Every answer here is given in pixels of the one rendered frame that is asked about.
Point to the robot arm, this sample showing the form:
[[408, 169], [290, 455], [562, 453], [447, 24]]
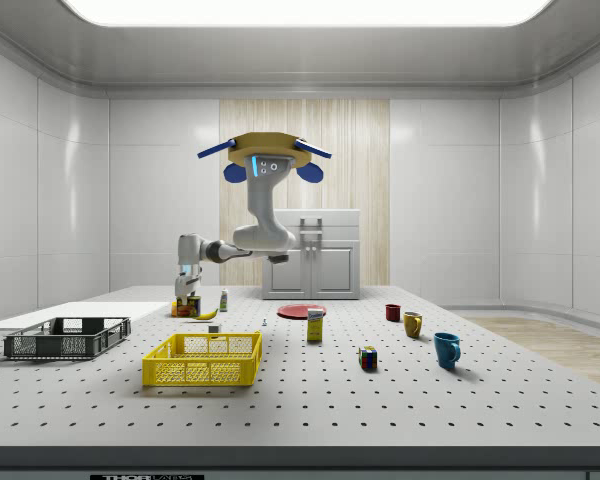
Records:
[[262, 205]]

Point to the red mug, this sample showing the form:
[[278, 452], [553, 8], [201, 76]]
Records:
[[392, 313]]

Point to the puzzle cube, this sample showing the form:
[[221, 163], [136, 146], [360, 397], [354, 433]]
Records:
[[368, 358]]

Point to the yellow mug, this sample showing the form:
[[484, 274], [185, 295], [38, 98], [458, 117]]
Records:
[[411, 325]]

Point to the red plate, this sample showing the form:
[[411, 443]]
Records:
[[294, 312]]

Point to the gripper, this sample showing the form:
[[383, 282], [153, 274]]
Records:
[[186, 286]]

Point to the yellow white carton box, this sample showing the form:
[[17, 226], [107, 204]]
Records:
[[315, 327]]

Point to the banana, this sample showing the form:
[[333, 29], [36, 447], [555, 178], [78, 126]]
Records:
[[207, 315]]

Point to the blue mug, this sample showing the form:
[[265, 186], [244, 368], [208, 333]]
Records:
[[445, 350]]

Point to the dark grey basket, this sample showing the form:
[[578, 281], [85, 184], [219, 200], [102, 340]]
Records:
[[40, 346]]

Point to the white cabinet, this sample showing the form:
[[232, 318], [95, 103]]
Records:
[[330, 265]]

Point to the small white bottle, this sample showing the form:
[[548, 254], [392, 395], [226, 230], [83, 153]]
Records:
[[223, 302]]

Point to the grey cube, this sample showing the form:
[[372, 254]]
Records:
[[214, 328]]

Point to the yellow basket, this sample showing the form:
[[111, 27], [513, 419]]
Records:
[[200, 372]]

